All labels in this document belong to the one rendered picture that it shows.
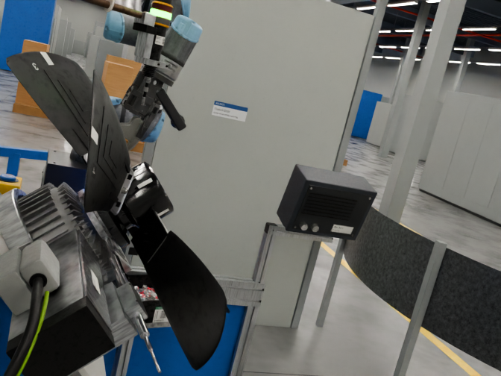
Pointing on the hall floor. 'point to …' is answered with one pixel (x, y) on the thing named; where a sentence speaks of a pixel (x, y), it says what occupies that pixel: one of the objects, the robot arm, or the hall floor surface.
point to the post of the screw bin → (121, 359)
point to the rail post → (243, 341)
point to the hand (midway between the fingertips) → (130, 148)
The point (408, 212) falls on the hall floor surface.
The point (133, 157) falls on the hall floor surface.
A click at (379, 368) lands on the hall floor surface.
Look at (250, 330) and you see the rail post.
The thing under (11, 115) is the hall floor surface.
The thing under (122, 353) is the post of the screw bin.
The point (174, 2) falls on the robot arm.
